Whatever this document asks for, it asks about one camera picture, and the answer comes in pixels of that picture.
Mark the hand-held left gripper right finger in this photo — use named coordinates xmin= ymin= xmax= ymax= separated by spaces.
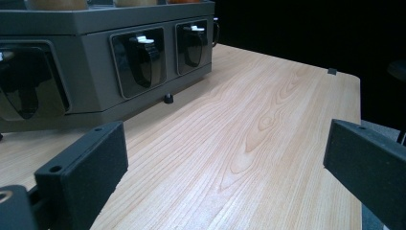
xmin=323 ymin=118 xmax=406 ymax=230

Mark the dark grey spice rack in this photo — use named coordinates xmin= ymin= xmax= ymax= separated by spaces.
xmin=0 ymin=0 xmax=221 ymax=142

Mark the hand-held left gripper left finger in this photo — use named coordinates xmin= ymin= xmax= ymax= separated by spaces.
xmin=34 ymin=120 xmax=129 ymax=230

